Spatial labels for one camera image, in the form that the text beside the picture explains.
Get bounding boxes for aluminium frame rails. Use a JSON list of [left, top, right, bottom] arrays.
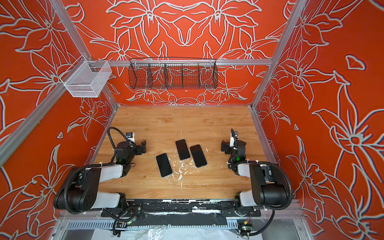
[[1, 1, 297, 240]]

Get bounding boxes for small green circuit board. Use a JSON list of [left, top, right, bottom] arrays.
[[238, 220, 254, 236]]

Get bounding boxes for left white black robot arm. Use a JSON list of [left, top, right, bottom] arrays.
[[53, 127, 147, 215]]

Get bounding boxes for phone in white case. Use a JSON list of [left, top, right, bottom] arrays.
[[156, 153, 173, 178]]

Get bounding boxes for phone in pink case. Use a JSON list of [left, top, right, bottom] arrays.
[[176, 139, 191, 161]]

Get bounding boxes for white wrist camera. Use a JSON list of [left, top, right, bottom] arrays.
[[126, 132, 135, 142], [230, 129, 238, 147]]

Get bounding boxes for clear plastic bin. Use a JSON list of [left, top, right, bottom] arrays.
[[60, 61, 112, 98]]

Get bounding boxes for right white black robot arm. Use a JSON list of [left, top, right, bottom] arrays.
[[221, 138, 293, 210]]

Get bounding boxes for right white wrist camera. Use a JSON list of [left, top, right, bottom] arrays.
[[230, 129, 238, 147]]

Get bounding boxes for phone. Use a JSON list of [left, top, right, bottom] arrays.
[[190, 145, 208, 168], [156, 153, 173, 178], [176, 139, 191, 161]]

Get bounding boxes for black wire basket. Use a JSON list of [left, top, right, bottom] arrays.
[[128, 58, 219, 90]]

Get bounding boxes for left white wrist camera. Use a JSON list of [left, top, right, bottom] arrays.
[[126, 132, 135, 142]]

